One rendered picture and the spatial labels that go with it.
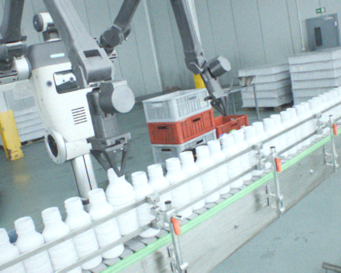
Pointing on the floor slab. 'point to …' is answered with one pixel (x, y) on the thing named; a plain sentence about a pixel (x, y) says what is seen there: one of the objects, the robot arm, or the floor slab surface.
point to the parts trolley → (241, 89)
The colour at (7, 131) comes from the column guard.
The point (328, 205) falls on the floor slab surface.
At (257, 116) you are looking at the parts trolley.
